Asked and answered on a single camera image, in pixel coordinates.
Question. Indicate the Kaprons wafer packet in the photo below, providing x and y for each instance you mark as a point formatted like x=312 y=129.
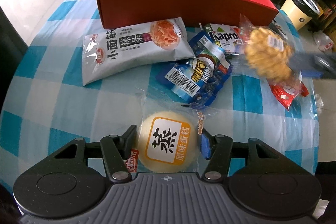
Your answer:
x=225 y=36

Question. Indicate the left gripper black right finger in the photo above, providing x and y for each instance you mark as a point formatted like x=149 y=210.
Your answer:
x=217 y=150

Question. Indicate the steamed cake bun packet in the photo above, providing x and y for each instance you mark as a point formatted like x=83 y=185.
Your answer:
x=168 y=139

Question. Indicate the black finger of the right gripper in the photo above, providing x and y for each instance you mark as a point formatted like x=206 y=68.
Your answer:
x=313 y=65

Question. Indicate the blue coconut snack packet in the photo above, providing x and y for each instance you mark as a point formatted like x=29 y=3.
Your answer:
x=199 y=79

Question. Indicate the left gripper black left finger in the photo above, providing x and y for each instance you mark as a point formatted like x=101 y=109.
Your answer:
x=116 y=149

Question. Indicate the blue white checkered tablecloth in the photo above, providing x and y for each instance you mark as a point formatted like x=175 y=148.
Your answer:
x=47 y=106

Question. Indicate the white spicy strips snack bag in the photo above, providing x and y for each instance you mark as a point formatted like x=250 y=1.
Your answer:
x=116 y=50

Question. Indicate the waffle snack clear packet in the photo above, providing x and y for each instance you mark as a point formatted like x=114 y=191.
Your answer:
x=268 y=54

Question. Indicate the black chair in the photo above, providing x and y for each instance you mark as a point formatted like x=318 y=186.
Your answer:
x=12 y=50

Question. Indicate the beige trash bin black liner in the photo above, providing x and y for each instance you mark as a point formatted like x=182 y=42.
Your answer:
x=300 y=12

